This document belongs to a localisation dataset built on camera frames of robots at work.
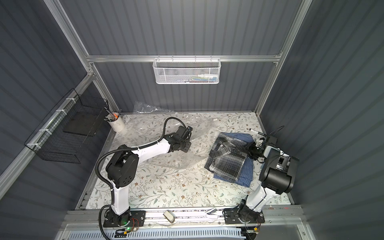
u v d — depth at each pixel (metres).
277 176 0.49
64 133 0.72
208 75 0.91
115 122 1.02
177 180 0.87
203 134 1.05
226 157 0.90
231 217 0.74
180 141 0.75
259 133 1.08
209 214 0.74
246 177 0.84
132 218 0.72
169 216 0.72
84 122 0.78
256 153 0.87
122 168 0.52
